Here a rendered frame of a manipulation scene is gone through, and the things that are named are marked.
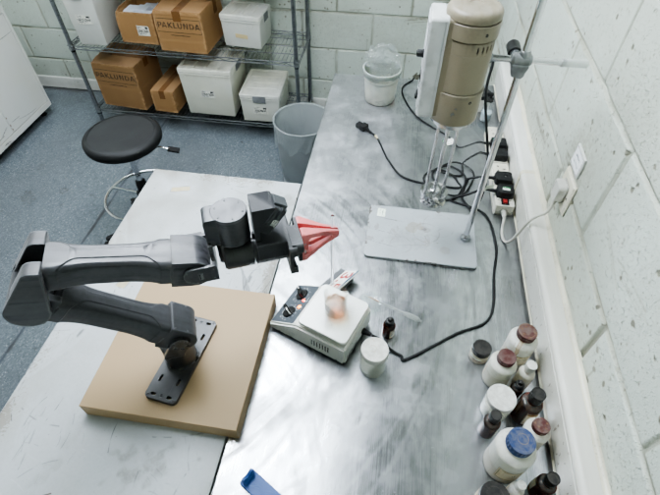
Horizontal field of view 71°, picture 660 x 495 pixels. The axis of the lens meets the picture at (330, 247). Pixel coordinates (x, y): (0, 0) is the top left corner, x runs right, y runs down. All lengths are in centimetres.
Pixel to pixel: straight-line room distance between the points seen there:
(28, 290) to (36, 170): 268
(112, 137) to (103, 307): 150
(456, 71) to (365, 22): 224
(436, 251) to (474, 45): 55
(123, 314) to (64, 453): 35
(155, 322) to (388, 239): 66
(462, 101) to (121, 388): 90
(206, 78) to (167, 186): 168
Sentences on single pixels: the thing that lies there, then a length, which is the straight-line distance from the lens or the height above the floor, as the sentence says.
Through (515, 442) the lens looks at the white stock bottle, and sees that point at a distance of 92.
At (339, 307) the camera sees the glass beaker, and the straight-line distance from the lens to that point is 97.
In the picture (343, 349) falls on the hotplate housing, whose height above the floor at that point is 97.
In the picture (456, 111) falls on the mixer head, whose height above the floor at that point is 133.
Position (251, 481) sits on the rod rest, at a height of 91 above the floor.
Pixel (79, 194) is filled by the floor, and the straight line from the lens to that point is 313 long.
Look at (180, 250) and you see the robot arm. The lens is 79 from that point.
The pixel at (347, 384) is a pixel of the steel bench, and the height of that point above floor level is 90.
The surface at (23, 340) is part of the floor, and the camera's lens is 254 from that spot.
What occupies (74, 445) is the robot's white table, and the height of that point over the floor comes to 90.
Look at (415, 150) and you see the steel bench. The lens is 160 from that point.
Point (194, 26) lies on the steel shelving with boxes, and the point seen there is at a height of 72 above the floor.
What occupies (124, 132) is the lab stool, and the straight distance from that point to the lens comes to 231.
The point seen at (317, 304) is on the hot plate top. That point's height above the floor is 99.
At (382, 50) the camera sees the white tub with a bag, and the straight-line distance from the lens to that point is 176.
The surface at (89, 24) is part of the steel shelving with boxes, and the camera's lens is 328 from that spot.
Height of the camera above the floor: 185
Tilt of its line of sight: 49 degrees down
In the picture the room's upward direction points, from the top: straight up
